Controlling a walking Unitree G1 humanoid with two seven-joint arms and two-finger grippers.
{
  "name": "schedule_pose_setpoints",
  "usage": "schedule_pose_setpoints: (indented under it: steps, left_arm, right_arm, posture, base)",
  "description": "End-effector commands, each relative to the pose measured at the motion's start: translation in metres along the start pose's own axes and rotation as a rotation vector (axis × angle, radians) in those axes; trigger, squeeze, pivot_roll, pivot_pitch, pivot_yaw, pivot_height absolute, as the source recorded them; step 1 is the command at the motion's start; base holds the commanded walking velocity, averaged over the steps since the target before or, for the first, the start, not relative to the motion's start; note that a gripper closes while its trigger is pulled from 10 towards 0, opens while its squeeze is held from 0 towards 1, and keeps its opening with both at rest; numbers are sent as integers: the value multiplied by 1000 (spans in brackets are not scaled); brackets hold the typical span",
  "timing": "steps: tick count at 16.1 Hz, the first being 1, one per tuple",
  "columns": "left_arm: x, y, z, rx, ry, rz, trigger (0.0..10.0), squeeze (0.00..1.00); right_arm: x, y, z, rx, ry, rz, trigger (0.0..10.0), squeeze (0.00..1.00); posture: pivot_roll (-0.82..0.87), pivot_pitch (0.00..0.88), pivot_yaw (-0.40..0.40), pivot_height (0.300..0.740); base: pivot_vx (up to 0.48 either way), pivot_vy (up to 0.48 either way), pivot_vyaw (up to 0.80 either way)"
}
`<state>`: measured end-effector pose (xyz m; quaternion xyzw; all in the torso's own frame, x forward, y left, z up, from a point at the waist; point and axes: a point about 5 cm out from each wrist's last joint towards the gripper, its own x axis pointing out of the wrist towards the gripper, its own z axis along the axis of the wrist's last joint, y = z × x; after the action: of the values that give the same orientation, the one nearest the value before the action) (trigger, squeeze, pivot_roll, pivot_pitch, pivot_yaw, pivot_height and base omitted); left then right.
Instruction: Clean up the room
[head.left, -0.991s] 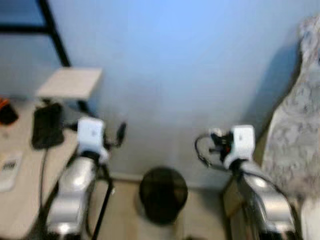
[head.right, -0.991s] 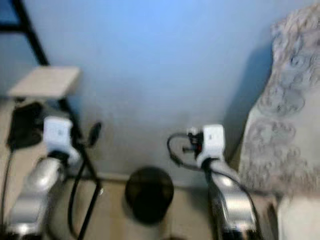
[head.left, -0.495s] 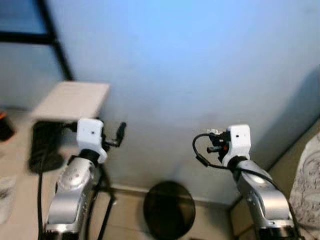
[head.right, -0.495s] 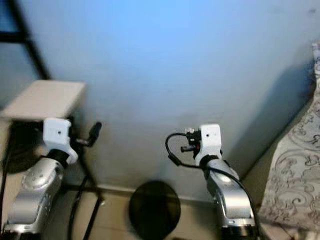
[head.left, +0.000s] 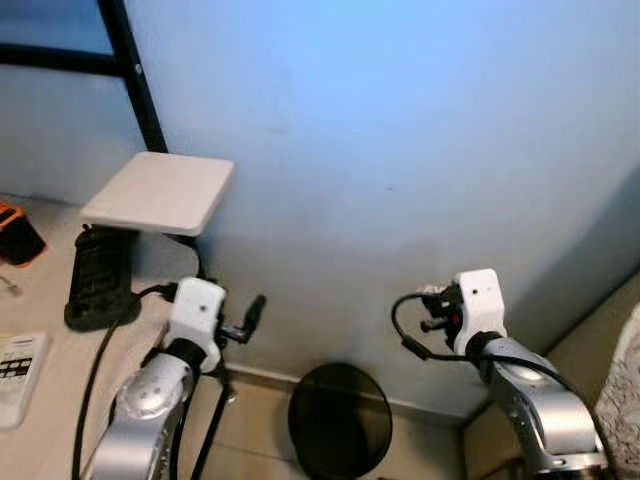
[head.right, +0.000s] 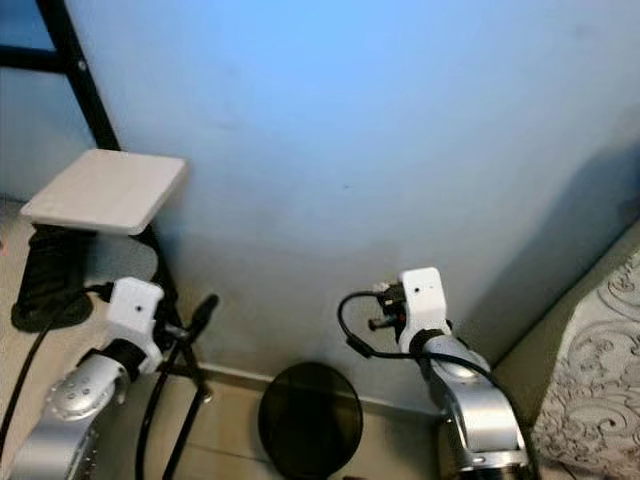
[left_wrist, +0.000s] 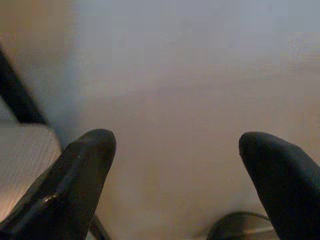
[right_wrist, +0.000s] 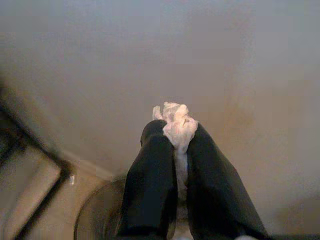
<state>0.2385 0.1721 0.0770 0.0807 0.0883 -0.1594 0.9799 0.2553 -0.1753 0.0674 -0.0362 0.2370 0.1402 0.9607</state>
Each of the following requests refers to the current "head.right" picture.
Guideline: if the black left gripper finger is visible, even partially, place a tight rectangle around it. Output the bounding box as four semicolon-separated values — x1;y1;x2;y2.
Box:
189;292;220;338

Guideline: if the black ribbed power tower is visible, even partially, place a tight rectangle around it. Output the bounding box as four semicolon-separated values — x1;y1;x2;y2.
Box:
10;225;96;334

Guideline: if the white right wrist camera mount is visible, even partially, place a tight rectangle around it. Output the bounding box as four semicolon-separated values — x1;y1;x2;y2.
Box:
398;266;451;353

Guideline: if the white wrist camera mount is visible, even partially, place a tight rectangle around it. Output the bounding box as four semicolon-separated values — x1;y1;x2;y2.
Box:
398;266;451;353
105;277;166;376

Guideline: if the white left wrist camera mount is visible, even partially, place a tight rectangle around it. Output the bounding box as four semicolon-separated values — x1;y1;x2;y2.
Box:
105;277;166;376

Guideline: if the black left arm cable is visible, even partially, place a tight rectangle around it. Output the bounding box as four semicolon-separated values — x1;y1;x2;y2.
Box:
0;283;116;480

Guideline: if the black metal frame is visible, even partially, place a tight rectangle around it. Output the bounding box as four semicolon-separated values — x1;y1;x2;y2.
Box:
0;0;121;153

